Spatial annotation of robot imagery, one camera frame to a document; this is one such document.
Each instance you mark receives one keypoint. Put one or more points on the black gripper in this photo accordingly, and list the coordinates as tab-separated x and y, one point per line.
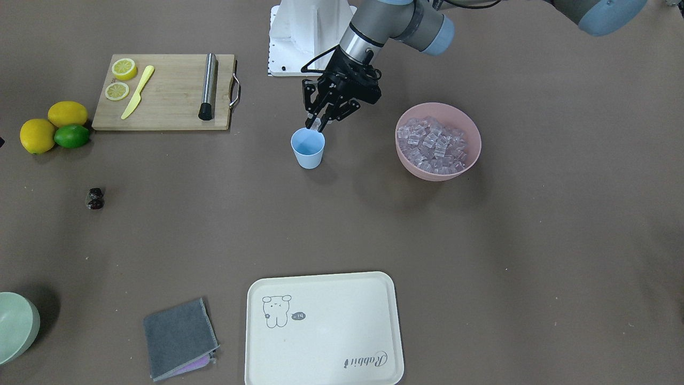
339	69

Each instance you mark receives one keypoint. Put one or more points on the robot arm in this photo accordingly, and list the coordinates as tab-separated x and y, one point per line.
421	26

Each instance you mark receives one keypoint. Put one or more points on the light blue cup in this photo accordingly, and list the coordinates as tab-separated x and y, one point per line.
308	145

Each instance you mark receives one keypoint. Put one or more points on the pile of ice cubes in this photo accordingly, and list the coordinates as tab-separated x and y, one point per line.
432	146

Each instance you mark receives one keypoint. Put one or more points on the dark cherries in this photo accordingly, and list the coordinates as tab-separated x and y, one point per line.
95	199

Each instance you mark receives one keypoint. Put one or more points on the pink bowl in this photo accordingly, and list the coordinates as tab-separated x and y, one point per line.
448	115

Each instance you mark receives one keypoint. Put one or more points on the steel rod black tip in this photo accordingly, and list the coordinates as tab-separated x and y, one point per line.
207	108

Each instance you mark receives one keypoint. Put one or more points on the wooden cutting board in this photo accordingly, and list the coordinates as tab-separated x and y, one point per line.
172	97

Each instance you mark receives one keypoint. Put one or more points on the yellow plastic knife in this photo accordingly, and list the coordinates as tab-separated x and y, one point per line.
137	95

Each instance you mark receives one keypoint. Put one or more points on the lemon half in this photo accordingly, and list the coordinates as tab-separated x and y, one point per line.
124	69

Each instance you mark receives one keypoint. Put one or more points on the cream serving tray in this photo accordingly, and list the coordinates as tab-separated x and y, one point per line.
323	329

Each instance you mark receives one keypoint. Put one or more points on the lemon slice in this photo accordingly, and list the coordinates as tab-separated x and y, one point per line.
116	91

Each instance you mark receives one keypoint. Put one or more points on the green lime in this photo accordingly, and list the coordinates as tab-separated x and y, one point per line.
72	136

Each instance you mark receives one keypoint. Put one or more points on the yellow lemon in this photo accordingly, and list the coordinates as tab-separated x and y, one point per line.
67	113
37	136

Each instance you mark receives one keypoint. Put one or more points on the grey folded cloth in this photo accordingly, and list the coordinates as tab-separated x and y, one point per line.
179	339

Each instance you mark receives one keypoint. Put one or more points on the mint green bowl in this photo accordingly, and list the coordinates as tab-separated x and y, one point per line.
20	323

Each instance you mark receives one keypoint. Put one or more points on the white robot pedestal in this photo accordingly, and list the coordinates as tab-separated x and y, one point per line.
302	30

